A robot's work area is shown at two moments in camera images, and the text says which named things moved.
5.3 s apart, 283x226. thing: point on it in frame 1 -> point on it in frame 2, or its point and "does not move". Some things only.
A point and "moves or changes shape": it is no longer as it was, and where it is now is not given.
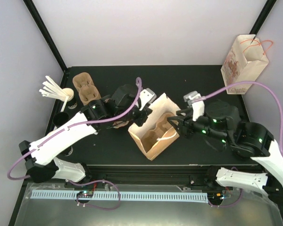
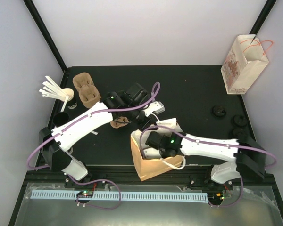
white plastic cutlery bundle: (52, 90) does not move
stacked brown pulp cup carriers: (87, 90) does not move
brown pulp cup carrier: (118, 124) does not move
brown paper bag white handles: (157, 133) moves or changes shape
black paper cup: (59, 118) does not move
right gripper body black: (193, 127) -> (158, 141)
